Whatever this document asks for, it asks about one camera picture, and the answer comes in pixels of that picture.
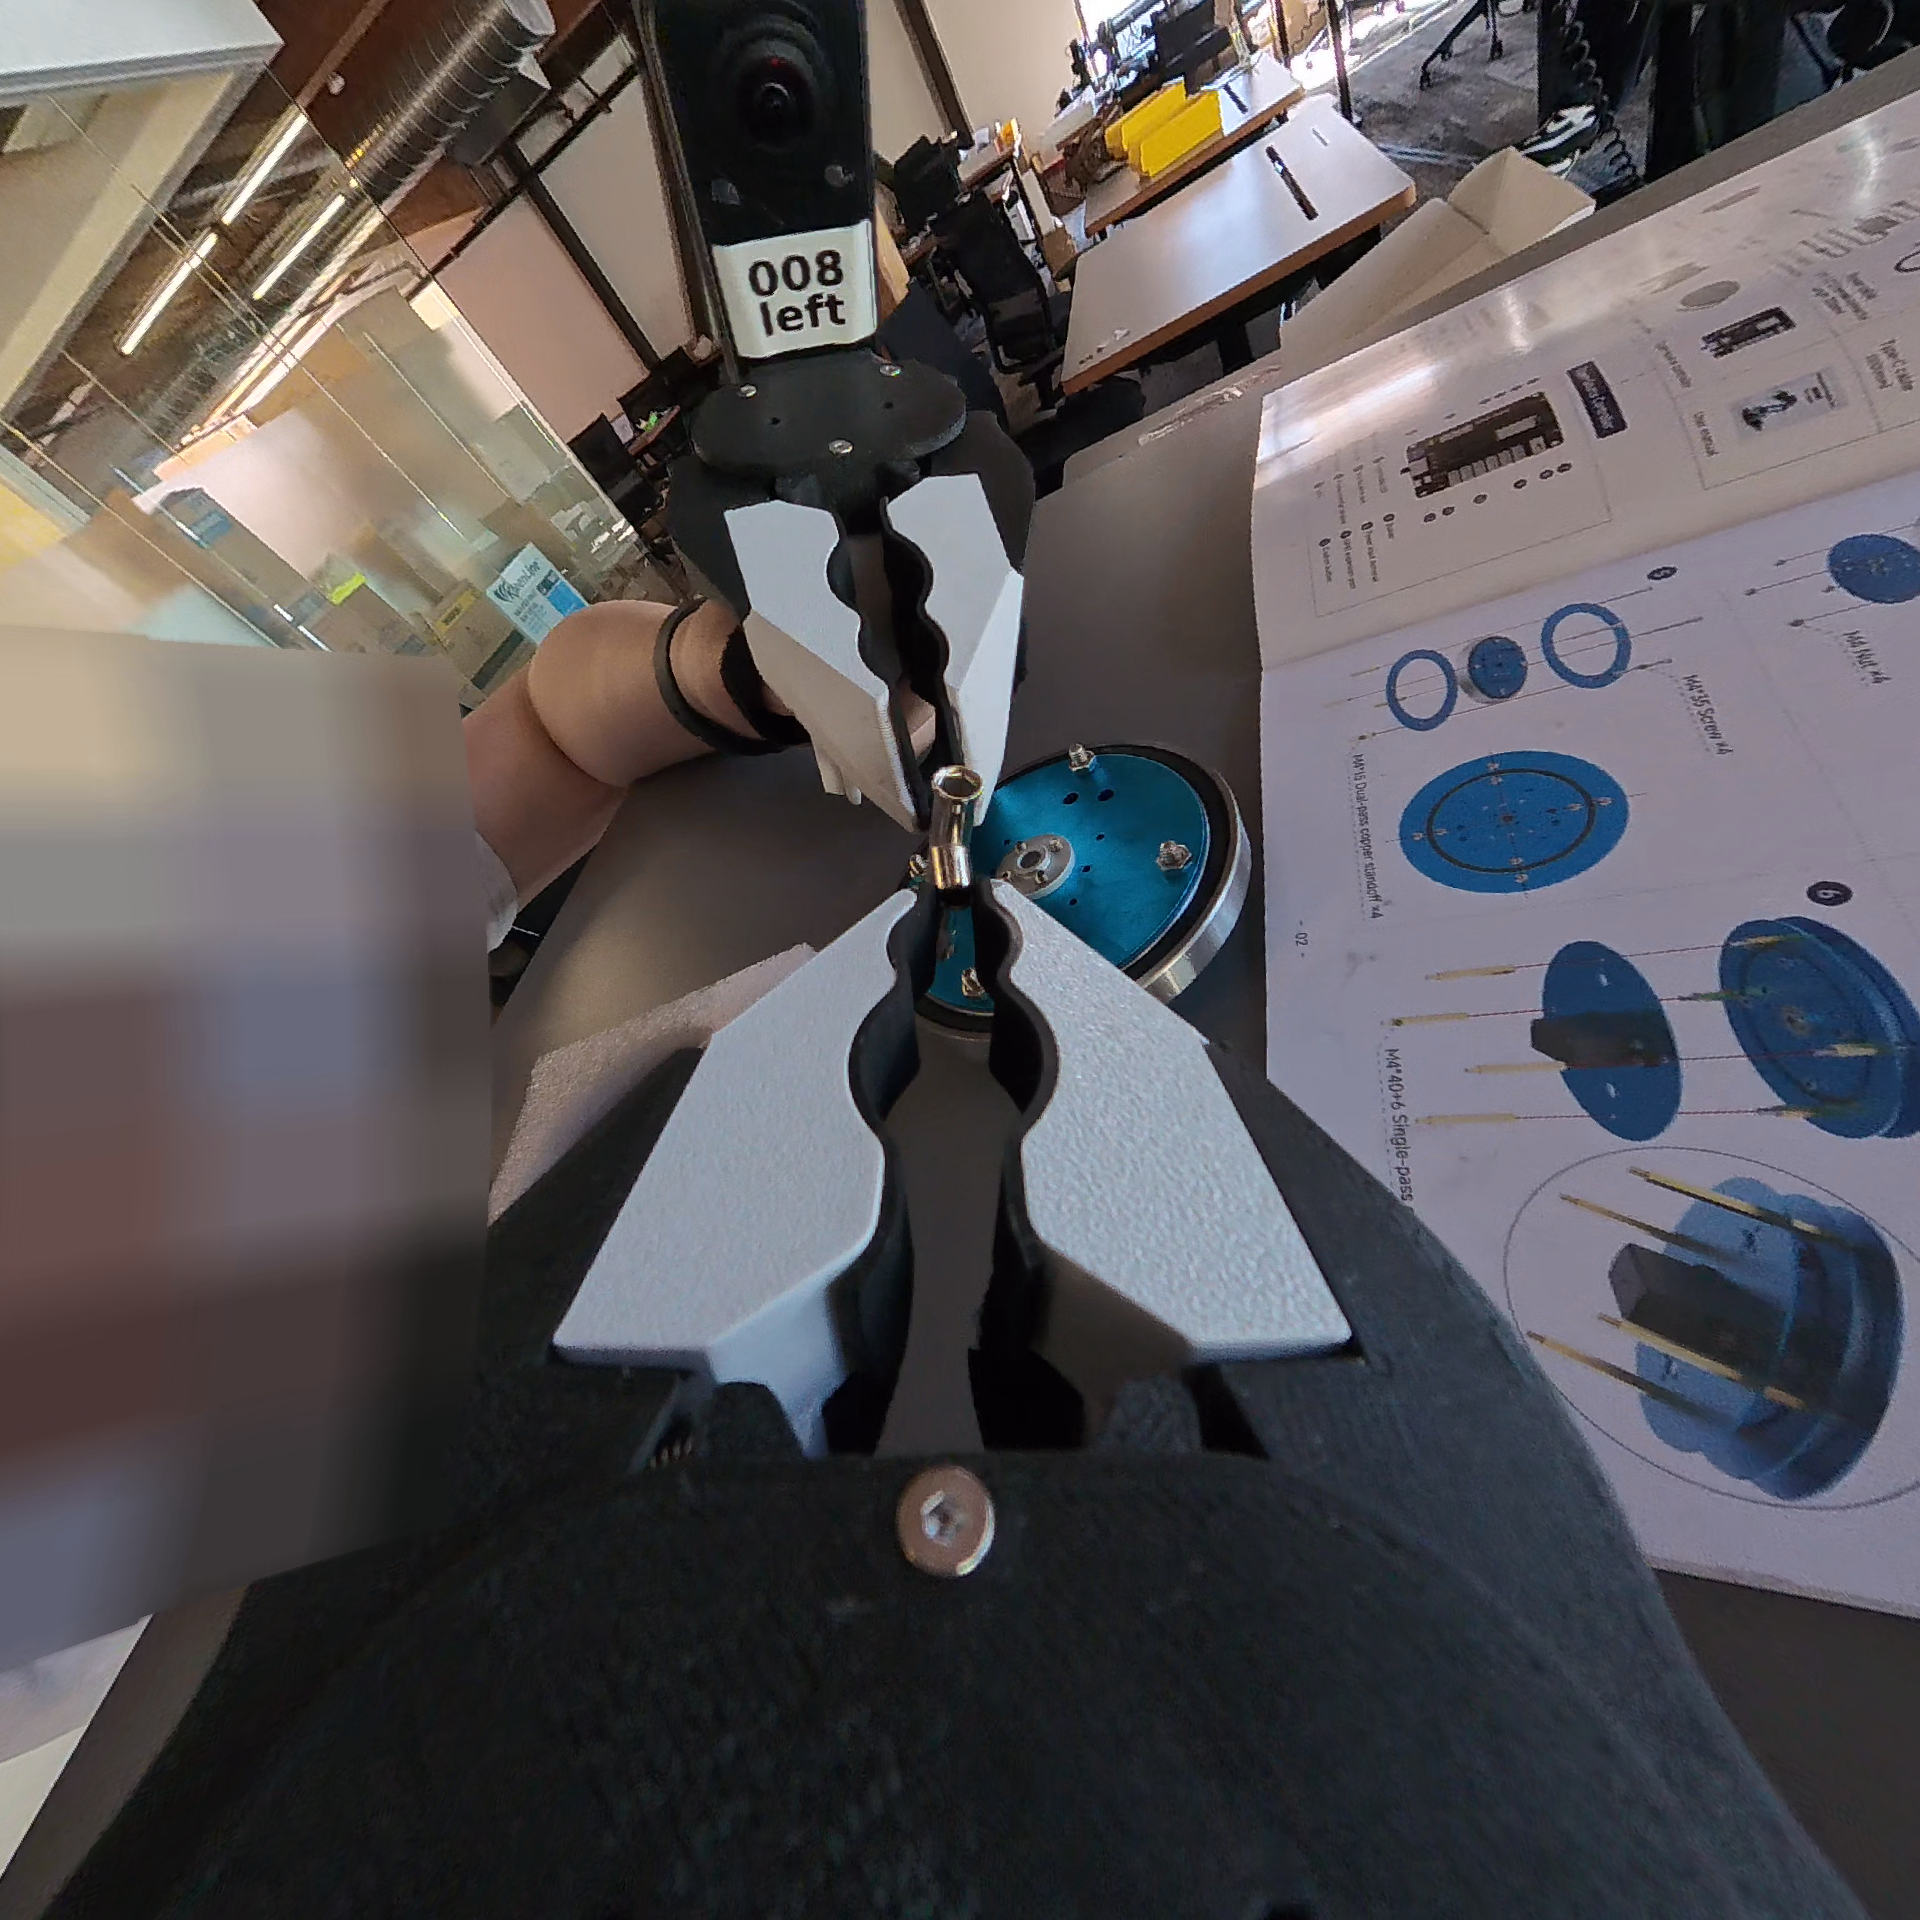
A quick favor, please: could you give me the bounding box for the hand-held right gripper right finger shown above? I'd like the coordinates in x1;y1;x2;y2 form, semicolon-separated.
976;881;1364;1454

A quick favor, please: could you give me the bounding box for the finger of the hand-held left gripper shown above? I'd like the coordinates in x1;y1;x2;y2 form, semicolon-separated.
881;474;1029;825
723;498;934;833

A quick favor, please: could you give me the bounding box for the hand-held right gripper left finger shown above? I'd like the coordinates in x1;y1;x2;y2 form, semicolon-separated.
553;887;920;1456

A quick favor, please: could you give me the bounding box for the small silver standoff screw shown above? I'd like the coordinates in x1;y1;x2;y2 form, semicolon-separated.
912;762;985;901

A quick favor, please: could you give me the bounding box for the blue round metal turntable disc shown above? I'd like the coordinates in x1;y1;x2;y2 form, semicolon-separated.
906;742;1254;1036

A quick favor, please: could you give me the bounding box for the person's left forearm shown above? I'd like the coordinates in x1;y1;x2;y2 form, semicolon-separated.
458;696;632;961

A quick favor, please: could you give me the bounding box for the person's left hand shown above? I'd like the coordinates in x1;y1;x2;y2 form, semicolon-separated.
526;597;781;790

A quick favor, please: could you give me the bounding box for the black office chair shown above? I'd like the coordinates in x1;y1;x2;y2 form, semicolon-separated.
931;196;1067;408

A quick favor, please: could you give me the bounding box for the blue white sign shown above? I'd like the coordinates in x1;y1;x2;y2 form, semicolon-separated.
486;547;591;647

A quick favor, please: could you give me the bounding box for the wooden-edged office table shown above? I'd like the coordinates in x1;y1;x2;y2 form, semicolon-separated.
1059;98;1420;398

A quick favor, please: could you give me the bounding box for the open instruction booklet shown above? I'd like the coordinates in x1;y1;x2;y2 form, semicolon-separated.
1250;89;1920;1622

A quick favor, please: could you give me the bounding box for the cluttered office table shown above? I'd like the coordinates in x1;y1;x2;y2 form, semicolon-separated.
1080;52;1307;235

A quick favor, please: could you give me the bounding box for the open cardboard box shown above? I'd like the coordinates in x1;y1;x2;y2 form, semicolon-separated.
1283;150;1597;362

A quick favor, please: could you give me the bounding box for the white foam packing frame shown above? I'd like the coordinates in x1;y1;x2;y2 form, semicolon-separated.
486;942;820;1224

